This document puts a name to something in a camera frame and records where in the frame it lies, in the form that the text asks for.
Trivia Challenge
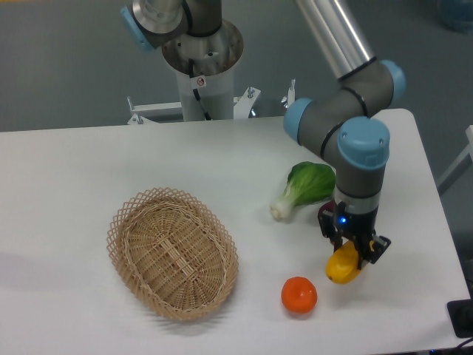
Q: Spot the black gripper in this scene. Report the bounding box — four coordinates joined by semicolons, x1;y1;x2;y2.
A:
318;202;391;269

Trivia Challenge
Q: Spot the yellow mango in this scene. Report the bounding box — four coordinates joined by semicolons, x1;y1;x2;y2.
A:
325;240;361;285

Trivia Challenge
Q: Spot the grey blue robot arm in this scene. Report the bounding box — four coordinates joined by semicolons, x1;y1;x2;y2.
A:
120;1;406;268

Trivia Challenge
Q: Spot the red round fruit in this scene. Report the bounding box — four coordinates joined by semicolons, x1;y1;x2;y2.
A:
320;200;335;211

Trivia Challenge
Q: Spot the green bok choy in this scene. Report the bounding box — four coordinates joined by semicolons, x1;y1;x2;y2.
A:
270;161;336;220

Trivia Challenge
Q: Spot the orange tangerine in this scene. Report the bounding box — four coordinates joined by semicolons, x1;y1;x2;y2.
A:
281;276;318;314

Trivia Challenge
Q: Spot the black device at table edge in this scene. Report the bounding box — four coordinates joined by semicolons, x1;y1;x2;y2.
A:
446;299;472;338

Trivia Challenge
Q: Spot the woven wicker basket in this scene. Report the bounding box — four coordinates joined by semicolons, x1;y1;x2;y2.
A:
106;188;239;321

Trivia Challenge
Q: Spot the blue object top right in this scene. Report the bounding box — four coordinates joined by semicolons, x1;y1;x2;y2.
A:
437;0;472;34

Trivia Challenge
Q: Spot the white frame at right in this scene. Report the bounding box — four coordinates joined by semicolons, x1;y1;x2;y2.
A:
436;125;472;196

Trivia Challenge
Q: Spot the black cable on pedestal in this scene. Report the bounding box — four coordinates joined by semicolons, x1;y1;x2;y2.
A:
188;58;212;121

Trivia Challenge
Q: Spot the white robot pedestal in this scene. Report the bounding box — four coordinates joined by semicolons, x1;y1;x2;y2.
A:
127;20;261;124

